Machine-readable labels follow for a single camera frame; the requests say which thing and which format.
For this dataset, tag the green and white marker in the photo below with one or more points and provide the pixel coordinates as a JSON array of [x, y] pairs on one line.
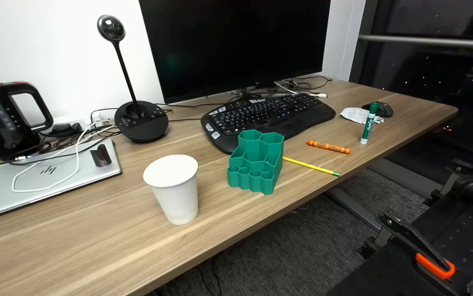
[[369, 122]]

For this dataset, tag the small black dongle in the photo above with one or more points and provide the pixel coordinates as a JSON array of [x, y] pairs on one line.
[[100, 157]]

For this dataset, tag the white paper cup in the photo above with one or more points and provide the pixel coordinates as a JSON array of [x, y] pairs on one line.
[[172, 180]]

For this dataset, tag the black computer mouse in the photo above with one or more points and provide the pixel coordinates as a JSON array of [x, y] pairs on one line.
[[384, 111]]

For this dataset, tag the green plastic organizer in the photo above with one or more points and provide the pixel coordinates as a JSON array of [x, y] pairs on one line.
[[256, 162]]

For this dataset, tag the orange crayon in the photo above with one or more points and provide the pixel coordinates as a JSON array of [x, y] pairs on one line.
[[328, 147]]

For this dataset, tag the black keyboard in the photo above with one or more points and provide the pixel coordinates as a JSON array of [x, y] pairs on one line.
[[286, 116]]

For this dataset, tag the black computer monitor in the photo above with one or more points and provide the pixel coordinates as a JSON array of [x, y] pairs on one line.
[[209, 46]]

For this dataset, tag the black webcam on stand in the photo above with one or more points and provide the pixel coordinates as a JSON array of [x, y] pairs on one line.
[[138, 120]]

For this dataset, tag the yellow pencil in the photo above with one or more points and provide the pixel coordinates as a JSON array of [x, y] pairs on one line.
[[312, 167]]

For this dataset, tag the silver laptop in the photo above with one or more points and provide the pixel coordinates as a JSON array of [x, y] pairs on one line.
[[33, 183]]

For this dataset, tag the orange handled clamp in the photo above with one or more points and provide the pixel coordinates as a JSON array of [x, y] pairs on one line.
[[425, 255]]

